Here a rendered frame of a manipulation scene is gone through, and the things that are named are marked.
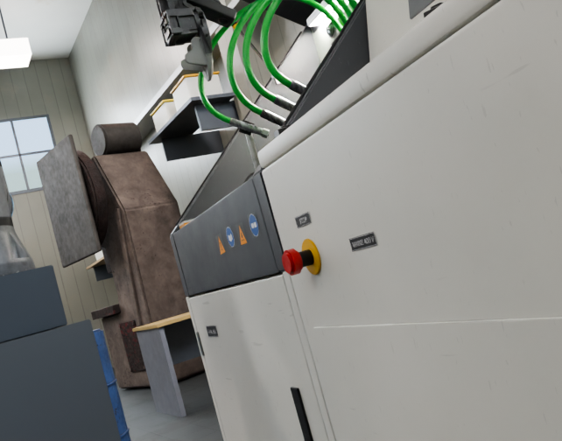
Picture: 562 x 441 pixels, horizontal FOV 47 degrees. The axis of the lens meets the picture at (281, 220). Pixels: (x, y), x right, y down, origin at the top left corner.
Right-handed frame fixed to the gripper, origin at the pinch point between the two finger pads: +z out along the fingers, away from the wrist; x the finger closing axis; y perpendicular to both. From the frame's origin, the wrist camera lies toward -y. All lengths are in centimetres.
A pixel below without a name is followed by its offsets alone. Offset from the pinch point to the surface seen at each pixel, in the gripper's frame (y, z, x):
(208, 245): 9.8, 35.3, -2.0
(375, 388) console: 10, 62, 54
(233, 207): 9.8, 31.3, 19.1
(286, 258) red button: 14, 43, 46
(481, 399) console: 10, 61, 75
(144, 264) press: -69, 6, -498
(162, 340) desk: -35, 70, -325
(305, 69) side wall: -39, -8, -30
